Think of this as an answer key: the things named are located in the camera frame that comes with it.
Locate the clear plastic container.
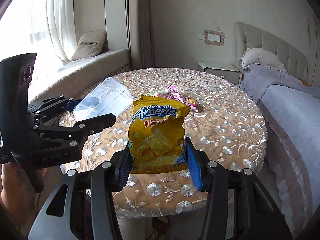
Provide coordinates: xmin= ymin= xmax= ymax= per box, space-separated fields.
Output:
xmin=73 ymin=77 xmax=133 ymax=121

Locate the yellow snack bag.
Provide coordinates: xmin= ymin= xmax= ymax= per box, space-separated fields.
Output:
xmin=128 ymin=95 xmax=190 ymax=174

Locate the pink snack wrapper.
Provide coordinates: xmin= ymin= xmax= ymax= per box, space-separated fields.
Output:
xmin=152 ymin=85 xmax=203 ymax=113

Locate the left hand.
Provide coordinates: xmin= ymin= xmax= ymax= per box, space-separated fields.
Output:
xmin=1 ymin=163 xmax=39 ymax=236

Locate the beige window seat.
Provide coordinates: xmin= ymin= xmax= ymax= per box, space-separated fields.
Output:
xmin=28 ymin=49 xmax=131 ymax=102

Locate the beige cushion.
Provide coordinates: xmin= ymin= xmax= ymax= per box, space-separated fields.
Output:
xmin=71 ymin=30 xmax=106 ymax=61

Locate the embroidered round tablecloth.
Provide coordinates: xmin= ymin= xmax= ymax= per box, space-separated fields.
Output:
xmin=60 ymin=68 xmax=267 ymax=218

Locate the white sheer curtain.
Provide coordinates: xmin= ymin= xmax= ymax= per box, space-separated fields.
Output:
xmin=46 ymin=0 xmax=77 ymax=64

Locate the lavender bed blanket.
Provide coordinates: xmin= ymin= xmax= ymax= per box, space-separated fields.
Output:
xmin=240 ymin=64 xmax=319 ymax=237

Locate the white nightstand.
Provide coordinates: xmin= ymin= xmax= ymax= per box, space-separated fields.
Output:
xmin=197 ymin=61 xmax=242 ymax=86

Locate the white bed pillow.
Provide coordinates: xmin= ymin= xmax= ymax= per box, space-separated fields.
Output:
xmin=238 ymin=48 xmax=287 ymax=73

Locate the beige tufted headboard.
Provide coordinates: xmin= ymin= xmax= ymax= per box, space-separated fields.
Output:
xmin=234 ymin=22 xmax=311 ymax=84

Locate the framed wall switch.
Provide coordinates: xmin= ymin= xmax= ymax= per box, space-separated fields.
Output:
xmin=204 ymin=30 xmax=225 ymax=47

